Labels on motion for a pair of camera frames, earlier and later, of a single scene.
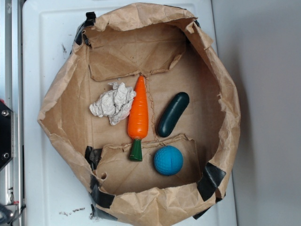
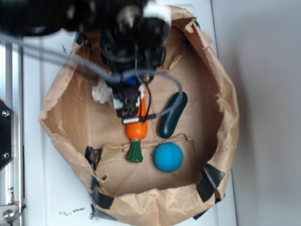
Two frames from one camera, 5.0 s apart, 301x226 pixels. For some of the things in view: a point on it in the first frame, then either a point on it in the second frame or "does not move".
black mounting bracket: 7,134 does not move
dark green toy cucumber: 172,114 does not move
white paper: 114,103 to 102,92
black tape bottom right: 211,177 does not move
